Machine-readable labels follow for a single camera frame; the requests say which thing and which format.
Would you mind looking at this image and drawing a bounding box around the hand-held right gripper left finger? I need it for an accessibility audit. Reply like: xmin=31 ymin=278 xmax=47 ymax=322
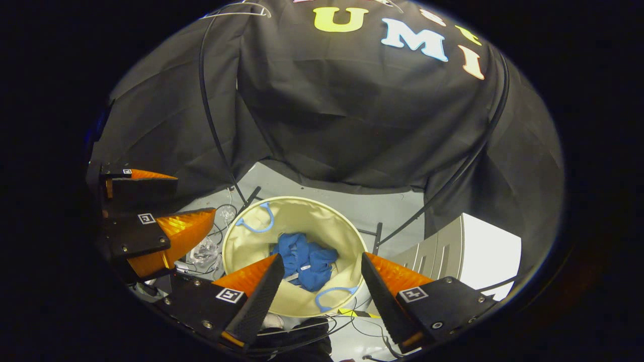
xmin=153 ymin=253 xmax=286 ymax=350

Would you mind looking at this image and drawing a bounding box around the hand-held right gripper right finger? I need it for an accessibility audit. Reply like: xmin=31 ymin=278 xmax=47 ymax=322
xmin=361 ymin=251 xmax=499 ymax=354

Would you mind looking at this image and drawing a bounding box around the blue corduroy jacket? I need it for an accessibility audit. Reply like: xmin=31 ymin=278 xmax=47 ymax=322
xmin=271 ymin=232 xmax=339 ymax=293

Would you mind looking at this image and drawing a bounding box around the cream round laundry hamper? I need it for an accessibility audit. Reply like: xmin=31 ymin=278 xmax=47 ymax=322
xmin=221 ymin=196 xmax=369 ymax=318

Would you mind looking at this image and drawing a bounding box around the black metal clothes rack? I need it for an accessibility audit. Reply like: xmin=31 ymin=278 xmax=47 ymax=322
xmin=198 ymin=3 xmax=511 ymax=257

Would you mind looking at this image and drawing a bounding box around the white plastic clothes hanger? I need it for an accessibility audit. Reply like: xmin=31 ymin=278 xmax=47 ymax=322
xmin=201 ymin=2 xmax=272 ymax=20

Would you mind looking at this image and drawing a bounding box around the crumpled clear plastic bag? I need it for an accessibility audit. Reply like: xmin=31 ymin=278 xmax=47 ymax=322
xmin=189 ymin=236 xmax=222 ymax=269

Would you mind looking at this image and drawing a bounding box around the grey ribbed panel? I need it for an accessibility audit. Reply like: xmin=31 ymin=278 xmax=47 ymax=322
xmin=390 ymin=216 xmax=464 ymax=282

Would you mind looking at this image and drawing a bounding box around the white flat panel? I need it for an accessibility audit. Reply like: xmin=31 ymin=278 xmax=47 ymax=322
xmin=460 ymin=214 xmax=522 ymax=302

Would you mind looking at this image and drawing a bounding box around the black backdrop cloth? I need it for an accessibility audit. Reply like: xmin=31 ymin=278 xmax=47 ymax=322
xmin=88 ymin=0 xmax=564 ymax=262

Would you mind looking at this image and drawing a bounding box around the black floor cable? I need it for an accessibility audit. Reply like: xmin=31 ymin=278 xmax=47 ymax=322
xmin=257 ymin=297 xmax=403 ymax=360

